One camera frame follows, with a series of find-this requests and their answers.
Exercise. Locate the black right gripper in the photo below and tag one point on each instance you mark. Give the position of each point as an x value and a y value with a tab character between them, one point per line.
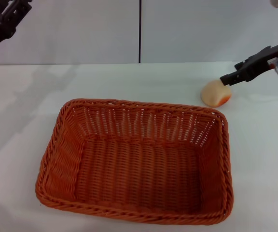
267	59

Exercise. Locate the pale peach toy fruit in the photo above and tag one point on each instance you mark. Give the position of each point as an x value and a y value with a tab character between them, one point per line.
212	95

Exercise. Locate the orange woven plastic basket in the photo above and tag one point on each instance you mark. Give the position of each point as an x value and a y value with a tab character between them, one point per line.
134	169

